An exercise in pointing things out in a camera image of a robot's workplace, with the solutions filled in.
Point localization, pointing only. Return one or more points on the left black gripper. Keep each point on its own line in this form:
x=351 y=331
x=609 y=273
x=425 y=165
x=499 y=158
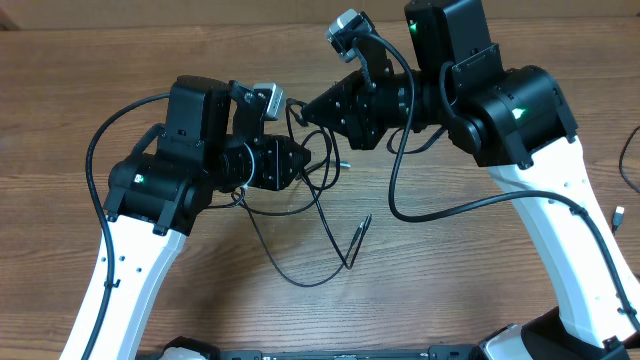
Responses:
x=279 y=151

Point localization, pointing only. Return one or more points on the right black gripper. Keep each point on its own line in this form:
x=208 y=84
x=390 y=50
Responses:
x=359 y=119

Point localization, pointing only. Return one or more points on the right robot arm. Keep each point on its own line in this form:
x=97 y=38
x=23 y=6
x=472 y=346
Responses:
x=517 y=124

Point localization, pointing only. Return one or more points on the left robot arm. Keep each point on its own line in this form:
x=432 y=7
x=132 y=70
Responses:
x=212 y=140

